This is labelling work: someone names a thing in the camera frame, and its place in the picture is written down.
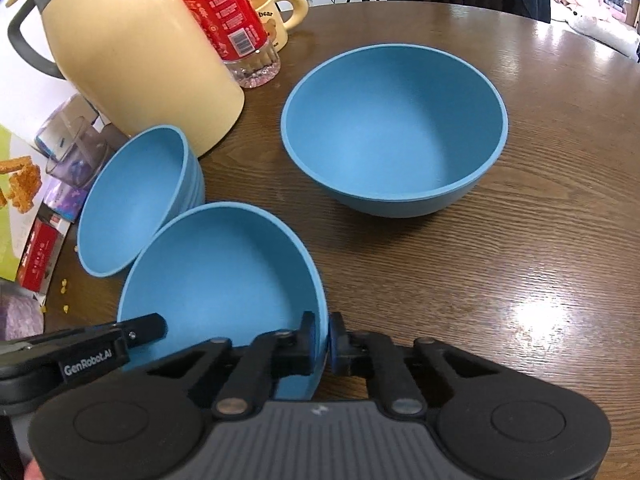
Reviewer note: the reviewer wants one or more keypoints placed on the red label plastic bottle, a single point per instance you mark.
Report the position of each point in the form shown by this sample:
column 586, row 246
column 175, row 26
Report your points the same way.
column 225, row 15

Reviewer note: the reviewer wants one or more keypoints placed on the green snack box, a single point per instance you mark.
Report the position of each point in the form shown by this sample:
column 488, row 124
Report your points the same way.
column 15, row 240

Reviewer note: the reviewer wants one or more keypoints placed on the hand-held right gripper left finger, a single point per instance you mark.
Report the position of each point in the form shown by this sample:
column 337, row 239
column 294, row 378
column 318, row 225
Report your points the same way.
column 306, row 345

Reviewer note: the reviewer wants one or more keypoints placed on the white plush toy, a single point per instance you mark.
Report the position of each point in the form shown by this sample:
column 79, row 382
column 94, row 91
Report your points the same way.
column 605, row 30

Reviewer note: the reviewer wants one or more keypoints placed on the purple fuzzy vase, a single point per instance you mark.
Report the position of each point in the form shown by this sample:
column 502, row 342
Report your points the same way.
column 17, row 315

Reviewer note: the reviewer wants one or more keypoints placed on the small ribbed blue bowl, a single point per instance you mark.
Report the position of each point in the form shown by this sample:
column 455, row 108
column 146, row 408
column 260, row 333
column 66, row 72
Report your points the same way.
column 130, row 200

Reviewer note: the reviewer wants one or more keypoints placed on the scattered yellow kernels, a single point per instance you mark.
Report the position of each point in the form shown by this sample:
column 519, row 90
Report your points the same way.
column 64, row 287

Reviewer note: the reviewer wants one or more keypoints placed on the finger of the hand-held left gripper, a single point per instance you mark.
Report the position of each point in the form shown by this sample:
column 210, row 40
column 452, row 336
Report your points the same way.
column 145, row 331

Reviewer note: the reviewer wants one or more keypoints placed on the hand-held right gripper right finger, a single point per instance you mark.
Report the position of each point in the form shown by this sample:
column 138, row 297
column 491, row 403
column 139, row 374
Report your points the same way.
column 334, row 345

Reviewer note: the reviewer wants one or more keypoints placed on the yellow thermos jug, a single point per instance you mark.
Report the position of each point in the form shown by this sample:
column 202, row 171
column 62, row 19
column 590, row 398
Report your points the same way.
column 140, row 50

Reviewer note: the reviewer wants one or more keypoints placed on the red box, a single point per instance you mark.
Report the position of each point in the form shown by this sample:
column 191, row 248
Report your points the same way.
column 40, row 255

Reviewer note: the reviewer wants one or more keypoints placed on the large blue bowl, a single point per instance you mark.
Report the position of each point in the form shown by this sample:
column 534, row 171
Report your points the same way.
column 395, row 125

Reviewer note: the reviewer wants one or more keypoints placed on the medium blue bowl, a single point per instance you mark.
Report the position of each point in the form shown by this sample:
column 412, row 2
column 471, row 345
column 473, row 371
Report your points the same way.
column 215, row 275

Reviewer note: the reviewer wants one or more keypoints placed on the yellow bear mug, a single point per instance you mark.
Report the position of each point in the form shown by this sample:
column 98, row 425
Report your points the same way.
column 277, row 25

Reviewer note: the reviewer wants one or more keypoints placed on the clear drinking glass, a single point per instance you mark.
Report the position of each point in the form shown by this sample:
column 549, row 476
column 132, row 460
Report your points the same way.
column 80, row 155

